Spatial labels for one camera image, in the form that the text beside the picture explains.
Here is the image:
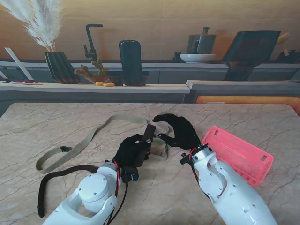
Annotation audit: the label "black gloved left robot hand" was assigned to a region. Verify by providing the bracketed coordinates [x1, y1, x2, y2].
[112, 133, 155, 170]

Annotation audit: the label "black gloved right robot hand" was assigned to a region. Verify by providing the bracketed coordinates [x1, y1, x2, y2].
[152, 113, 203, 150]

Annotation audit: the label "dark brown woven belt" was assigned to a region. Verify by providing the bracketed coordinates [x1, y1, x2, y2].
[37, 124, 157, 218]

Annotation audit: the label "beige woven belt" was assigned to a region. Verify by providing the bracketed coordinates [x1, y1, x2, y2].
[35, 114, 172, 174]

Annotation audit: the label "pink plastic storage basket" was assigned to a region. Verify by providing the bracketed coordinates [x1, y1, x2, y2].
[201, 126, 275, 187]

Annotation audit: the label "yellow lemons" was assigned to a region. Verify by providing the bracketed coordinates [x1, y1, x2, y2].
[94, 81, 116, 88]

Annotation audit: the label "white speckled bowl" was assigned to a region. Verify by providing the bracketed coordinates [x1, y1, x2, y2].
[179, 53, 217, 64]

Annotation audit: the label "green cactus plant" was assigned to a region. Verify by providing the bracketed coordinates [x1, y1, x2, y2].
[74, 58, 110, 84]

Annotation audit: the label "tall black appliance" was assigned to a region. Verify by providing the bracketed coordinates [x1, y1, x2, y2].
[106, 39, 150, 87]

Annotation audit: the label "grey lidded pot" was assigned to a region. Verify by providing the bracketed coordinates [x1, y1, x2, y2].
[187, 27, 217, 55]

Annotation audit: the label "dark angular stand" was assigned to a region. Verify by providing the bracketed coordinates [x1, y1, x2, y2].
[221, 30, 281, 82]

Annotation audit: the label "dark ribbed vase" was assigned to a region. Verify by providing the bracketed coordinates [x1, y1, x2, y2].
[44, 52, 82, 85]

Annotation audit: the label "black kitchen faucet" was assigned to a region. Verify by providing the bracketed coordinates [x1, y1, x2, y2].
[83, 23, 104, 62]

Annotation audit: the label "plate with red food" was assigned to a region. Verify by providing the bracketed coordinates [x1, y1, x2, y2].
[7, 80, 44, 86]

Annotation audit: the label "white leaning board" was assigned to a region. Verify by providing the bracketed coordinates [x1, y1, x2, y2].
[4, 47, 34, 81]

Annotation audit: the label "white pampas grass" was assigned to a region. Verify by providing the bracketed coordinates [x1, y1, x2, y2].
[0, 0, 65, 53]

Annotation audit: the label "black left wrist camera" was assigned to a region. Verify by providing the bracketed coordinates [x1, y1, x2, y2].
[121, 166, 140, 184]

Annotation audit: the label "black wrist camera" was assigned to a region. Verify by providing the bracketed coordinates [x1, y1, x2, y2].
[121, 166, 140, 184]
[179, 152, 194, 166]

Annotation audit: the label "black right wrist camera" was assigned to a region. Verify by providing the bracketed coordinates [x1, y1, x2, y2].
[179, 152, 194, 166]

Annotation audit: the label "red black cable bundle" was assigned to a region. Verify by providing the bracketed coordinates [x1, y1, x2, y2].
[190, 147, 213, 201]
[106, 163, 130, 225]

